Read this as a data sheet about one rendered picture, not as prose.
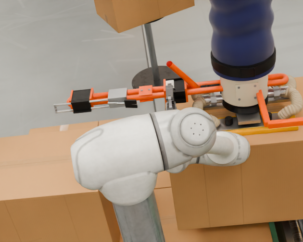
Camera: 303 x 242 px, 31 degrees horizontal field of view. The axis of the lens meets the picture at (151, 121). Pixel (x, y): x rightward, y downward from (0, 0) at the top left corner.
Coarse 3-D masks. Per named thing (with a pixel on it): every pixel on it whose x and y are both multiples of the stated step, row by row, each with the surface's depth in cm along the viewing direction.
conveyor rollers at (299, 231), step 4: (292, 220) 231; (296, 220) 231; (292, 224) 229; (296, 224) 229; (292, 228) 228; (296, 228) 227; (300, 228) 228; (292, 232) 227; (296, 232) 226; (300, 232) 226; (296, 236) 224; (300, 236) 224; (296, 240) 223; (300, 240) 222
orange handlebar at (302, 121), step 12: (204, 84) 203; (276, 84) 198; (96, 96) 207; (132, 96) 202; (144, 96) 202; (156, 96) 202; (264, 108) 186; (264, 120) 181; (276, 120) 180; (288, 120) 179; (300, 120) 178
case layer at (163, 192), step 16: (48, 128) 311; (64, 128) 309; (80, 128) 307; (160, 176) 266; (160, 192) 257; (160, 208) 248; (176, 224) 240; (256, 224) 233; (176, 240) 232; (192, 240) 231; (208, 240) 230; (224, 240) 229; (240, 240) 227; (256, 240) 226; (272, 240) 225
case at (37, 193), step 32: (0, 160) 228; (32, 160) 225; (64, 160) 222; (0, 192) 212; (32, 192) 210; (64, 192) 207; (96, 192) 205; (0, 224) 216; (32, 224) 216; (64, 224) 216; (96, 224) 215
